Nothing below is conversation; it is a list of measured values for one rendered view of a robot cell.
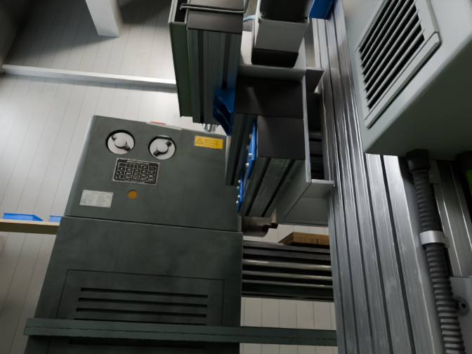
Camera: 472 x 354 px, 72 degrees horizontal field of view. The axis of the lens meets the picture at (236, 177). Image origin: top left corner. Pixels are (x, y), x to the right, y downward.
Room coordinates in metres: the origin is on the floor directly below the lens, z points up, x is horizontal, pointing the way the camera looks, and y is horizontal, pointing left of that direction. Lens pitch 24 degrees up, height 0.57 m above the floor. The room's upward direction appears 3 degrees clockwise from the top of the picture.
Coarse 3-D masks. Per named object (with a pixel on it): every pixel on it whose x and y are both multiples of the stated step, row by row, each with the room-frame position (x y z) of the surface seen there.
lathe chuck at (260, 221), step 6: (270, 216) 1.27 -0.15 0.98; (252, 222) 1.28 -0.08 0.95; (258, 222) 1.29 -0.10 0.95; (264, 222) 1.29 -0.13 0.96; (270, 222) 1.29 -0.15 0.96; (252, 228) 1.32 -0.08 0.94; (258, 228) 1.32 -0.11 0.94; (246, 234) 1.36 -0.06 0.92; (252, 234) 1.36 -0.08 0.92; (258, 234) 1.36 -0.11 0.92; (264, 234) 1.36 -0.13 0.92
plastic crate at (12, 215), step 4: (4, 216) 3.20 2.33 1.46; (8, 216) 3.20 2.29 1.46; (12, 216) 3.20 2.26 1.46; (16, 216) 3.20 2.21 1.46; (20, 216) 3.20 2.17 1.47; (24, 216) 3.21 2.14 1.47; (28, 216) 3.21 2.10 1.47; (32, 216) 3.21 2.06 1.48; (36, 216) 3.26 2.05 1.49; (24, 220) 3.21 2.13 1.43; (28, 220) 3.21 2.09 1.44; (32, 220) 3.22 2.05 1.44; (36, 220) 3.29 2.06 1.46; (40, 220) 3.36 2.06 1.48
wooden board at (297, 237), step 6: (294, 234) 1.22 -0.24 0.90; (300, 234) 1.23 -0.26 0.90; (306, 234) 1.23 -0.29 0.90; (312, 234) 1.24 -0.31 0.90; (318, 234) 1.24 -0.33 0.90; (282, 240) 1.34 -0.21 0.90; (288, 240) 1.27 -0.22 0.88; (294, 240) 1.22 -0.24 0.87; (300, 240) 1.23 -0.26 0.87; (306, 240) 1.23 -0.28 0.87; (312, 240) 1.24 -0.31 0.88; (318, 240) 1.24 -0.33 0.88; (324, 240) 1.24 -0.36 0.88; (318, 246) 1.27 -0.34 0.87; (324, 246) 1.27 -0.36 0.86
